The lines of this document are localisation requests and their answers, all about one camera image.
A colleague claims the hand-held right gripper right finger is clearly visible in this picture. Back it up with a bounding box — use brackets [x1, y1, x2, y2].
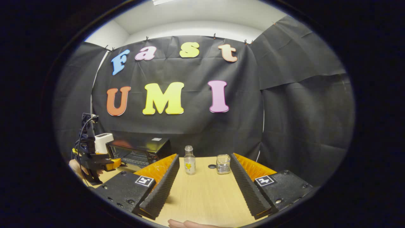
[230, 153, 314, 220]

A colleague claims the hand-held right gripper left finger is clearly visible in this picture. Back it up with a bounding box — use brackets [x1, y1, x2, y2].
[94, 154, 180, 220]

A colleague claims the black electric oven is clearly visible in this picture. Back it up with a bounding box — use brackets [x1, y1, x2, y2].
[106, 138, 171, 169]

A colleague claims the white toaster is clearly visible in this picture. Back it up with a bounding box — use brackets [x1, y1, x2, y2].
[95, 133, 114, 154]

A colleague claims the clear glass jar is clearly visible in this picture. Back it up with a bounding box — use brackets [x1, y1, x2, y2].
[217, 154, 231, 174]

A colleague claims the clear bottle with yellow label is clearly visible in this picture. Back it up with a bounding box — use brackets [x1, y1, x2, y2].
[184, 145, 196, 175]

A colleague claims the black backdrop cloth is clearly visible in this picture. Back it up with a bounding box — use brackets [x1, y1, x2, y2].
[53, 15, 355, 187]

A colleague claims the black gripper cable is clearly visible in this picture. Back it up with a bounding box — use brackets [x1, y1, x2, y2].
[77, 115, 97, 178]

